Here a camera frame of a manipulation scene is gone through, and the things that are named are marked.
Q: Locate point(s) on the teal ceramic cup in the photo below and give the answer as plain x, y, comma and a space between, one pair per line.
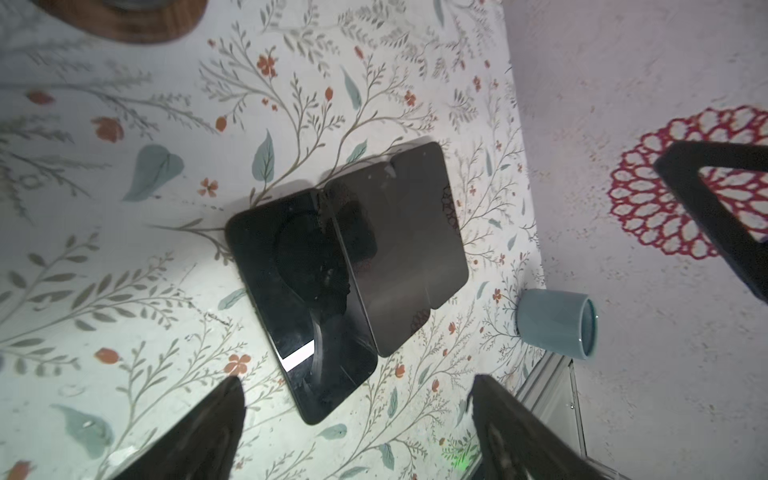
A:
561, 322

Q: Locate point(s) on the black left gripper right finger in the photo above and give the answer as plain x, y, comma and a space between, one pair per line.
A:
514, 444

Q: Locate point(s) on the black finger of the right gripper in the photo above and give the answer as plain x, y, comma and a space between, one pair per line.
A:
679, 170

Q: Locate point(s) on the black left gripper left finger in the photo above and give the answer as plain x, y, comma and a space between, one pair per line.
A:
202, 445

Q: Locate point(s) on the black phone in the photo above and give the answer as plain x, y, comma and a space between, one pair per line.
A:
401, 235
295, 257

